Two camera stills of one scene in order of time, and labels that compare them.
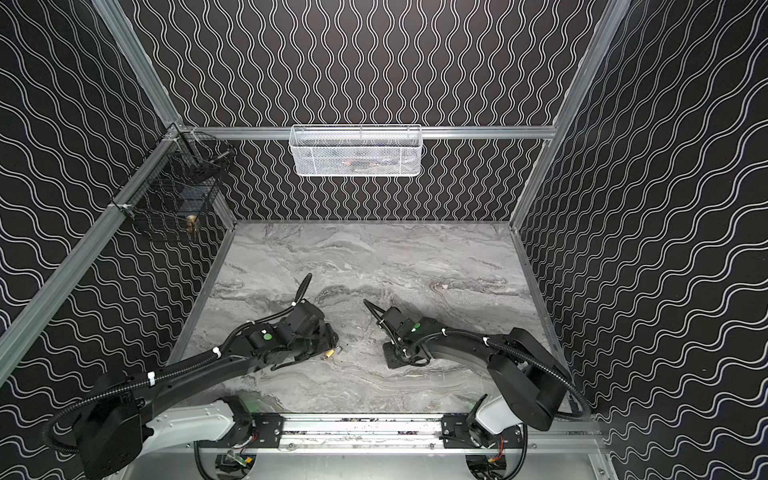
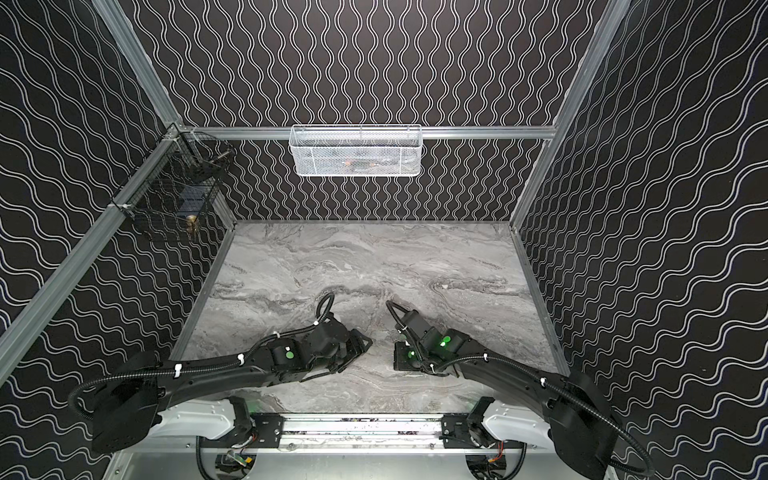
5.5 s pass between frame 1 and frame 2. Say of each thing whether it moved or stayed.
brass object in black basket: stayed
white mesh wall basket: stayed
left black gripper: moved
